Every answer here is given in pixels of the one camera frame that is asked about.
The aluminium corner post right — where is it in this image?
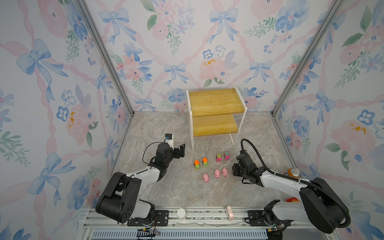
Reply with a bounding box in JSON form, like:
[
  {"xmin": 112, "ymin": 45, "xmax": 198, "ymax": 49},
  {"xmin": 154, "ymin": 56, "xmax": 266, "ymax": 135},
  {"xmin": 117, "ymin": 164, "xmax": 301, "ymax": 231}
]
[{"xmin": 271, "ymin": 0, "xmax": 344, "ymax": 118}]

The white round cap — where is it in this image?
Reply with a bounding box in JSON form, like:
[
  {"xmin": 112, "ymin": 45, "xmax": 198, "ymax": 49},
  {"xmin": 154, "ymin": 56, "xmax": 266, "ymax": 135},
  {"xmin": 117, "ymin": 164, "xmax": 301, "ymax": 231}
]
[{"xmin": 177, "ymin": 208, "xmax": 186, "ymax": 221}]

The pink teal toy truck right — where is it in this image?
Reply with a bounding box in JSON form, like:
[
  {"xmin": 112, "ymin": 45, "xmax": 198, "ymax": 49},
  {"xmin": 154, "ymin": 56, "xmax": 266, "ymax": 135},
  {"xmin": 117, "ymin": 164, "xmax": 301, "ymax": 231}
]
[{"xmin": 224, "ymin": 151, "xmax": 230, "ymax": 161}]

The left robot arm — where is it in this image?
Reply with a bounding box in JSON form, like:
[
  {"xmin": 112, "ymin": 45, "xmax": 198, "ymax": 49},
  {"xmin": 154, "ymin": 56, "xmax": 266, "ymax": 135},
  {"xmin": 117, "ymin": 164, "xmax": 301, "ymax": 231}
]
[{"xmin": 95, "ymin": 142, "xmax": 186, "ymax": 226}]

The aluminium corner post left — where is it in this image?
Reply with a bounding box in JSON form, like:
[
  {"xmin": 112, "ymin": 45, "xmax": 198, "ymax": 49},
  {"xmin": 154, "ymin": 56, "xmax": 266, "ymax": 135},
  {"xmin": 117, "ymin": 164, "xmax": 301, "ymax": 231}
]
[{"xmin": 74, "ymin": 0, "xmax": 134, "ymax": 117}]

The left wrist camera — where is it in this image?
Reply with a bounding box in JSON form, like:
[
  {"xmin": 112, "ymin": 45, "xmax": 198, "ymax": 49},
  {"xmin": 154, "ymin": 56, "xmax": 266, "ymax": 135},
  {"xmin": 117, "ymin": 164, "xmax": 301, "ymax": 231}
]
[{"xmin": 164, "ymin": 134, "xmax": 174, "ymax": 149}]

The orange green toy truck right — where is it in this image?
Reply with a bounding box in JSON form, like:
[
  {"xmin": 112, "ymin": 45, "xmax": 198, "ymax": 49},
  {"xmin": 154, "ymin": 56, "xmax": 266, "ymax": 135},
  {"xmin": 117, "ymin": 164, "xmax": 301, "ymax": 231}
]
[{"xmin": 202, "ymin": 158, "xmax": 208, "ymax": 167}]

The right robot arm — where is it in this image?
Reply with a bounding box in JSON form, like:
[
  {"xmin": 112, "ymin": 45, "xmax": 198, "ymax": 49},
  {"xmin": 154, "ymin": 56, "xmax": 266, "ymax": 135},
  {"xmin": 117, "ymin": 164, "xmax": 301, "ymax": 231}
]
[{"xmin": 232, "ymin": 151, "xmax": 352, "ymax": 234}]

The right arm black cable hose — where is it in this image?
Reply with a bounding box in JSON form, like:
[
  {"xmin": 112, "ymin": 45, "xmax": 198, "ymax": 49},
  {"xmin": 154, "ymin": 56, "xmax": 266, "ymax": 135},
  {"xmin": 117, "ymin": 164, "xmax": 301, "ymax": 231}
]
[{"xmin": 240, "ymin": 138, "xmax": 351, "ymax": 229}]

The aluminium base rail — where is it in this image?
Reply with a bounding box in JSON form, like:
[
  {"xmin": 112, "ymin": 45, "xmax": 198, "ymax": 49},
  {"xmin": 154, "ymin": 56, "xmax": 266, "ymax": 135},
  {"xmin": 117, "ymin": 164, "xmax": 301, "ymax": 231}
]
[{"xmin": 79, "ymin": 206, "xmax": 331, "ymax": 240}]

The pink toy pig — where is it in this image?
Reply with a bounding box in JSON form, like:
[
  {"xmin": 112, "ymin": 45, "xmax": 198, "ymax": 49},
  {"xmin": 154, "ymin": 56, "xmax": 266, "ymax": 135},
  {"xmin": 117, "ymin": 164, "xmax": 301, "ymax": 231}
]
[
  {"xmin": 203, "ymin": 173, "xmax": 210, "ymax": 183},
  {"xmin": 222, "ymin": 168, "xmax": 229, "ymax": 177},
  {"xmin": 215, "ymin": 169, "xmax": 221, "ymax": 179}
]

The red snack bag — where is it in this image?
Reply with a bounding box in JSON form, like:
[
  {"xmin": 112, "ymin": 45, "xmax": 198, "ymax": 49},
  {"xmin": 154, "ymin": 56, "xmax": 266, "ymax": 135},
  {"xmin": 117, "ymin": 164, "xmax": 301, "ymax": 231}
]
[{"xmin": 286, "ymin": 198, "xmax": 300, "ymax": 203}]

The aluminium corner post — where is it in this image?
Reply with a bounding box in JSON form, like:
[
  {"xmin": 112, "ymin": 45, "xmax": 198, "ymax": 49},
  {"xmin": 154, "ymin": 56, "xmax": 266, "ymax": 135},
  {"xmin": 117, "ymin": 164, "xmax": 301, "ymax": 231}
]
[
  {"xmin": 74, "ymin": 0, "xmax": 134, "ymax": 117},
  {"xmin": 271, "ymin": 0, "xmax": 344, "ymax": 118}
]

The white frame wooden shelf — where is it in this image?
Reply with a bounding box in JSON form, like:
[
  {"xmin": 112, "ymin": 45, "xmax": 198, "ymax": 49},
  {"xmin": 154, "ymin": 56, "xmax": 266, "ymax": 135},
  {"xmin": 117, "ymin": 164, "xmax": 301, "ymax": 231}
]
[{"xmin": 186, "ymin": 86, "xmax": 248, "ymax": 150}]

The orange soda can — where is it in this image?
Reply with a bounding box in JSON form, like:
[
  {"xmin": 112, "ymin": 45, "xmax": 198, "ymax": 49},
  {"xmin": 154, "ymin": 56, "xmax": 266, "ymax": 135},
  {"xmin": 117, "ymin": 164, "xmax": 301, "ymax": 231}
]
[{"xmin": 287, "ymin": 168, "xmax": 301, "ymax": 179}]

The pink green toy truck left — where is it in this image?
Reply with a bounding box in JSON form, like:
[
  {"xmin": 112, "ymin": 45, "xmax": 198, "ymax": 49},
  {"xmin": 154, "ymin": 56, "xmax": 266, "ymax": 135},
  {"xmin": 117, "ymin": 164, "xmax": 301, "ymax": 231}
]
[{"xmin": 216, "ymin": 153, "xmax": 222, "ymax": 163}]

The orange green toy truck left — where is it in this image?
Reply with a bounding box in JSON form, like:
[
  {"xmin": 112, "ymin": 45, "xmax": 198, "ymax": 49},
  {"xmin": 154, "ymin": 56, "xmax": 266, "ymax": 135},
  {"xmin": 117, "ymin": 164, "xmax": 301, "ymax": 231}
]
[{"xmin": 194, "ymin": 160, "xmax": 200, "ymax": 170}]

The pink eraser block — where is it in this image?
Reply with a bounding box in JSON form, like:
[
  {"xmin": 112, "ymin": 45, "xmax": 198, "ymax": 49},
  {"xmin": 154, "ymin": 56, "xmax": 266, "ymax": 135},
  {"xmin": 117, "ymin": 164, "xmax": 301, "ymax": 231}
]
[{"xmin": 226, "ymin": 206, "xmax": 235, "ymax": 221}]

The orange green toy truck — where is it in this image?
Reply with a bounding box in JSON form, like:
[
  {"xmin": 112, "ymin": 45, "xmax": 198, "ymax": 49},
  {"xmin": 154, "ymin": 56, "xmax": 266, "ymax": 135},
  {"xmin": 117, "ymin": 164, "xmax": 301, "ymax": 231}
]
[
  {"xmin": 202, "ymin": 158, "xmax": 208, "ymax": 167},
  {"xmin": 194, "ymin": 160, "xmax": 200, "ymax": 170}
]

